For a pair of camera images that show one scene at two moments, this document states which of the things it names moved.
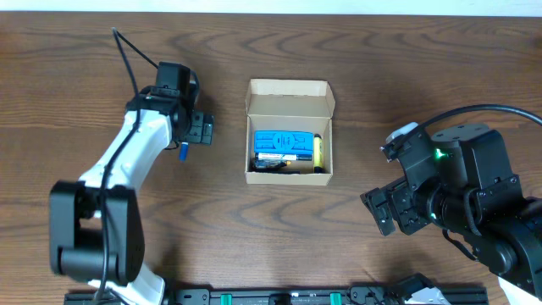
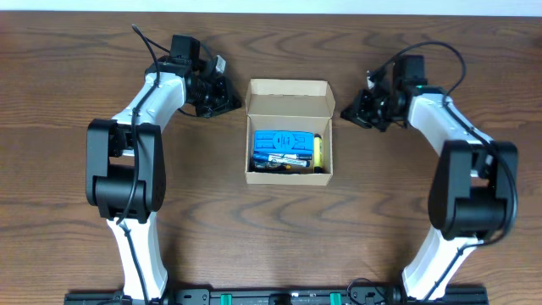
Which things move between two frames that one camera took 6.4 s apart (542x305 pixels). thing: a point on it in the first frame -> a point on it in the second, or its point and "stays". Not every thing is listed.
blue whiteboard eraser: [284, 141] stays
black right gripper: [398, 208] -> [368, 107]
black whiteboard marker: [282, 157] stays
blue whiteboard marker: [184, 152] -> [285, 162]
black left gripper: [202, 127] -> [218, 96]
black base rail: [364, 295] stays
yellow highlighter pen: [318, 163] stays
